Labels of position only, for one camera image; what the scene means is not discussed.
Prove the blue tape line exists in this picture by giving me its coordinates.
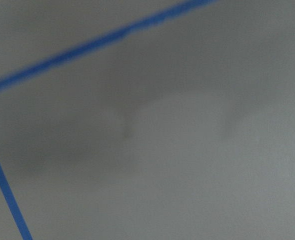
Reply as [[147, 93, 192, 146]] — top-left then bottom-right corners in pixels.
[[0, 164, 33, 240], [0, 0, 212, 91]]

